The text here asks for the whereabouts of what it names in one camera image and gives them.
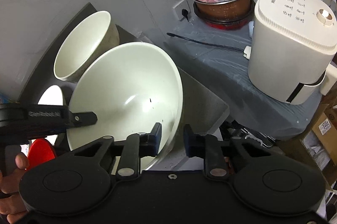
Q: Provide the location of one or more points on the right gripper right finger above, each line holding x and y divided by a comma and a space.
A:
190, 141

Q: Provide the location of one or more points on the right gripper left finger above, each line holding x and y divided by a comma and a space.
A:
153, 140

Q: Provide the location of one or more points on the cream bowl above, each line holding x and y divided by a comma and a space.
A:
91, 38
129, 88

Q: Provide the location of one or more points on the small white plate Bakery print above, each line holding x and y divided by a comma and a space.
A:
52, 96

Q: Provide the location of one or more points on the person's left hand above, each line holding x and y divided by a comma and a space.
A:
12, 207

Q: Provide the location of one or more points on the white air fryer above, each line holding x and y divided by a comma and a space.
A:
293, 44

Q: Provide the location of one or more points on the white wall socket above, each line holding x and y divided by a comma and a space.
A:
181, 10

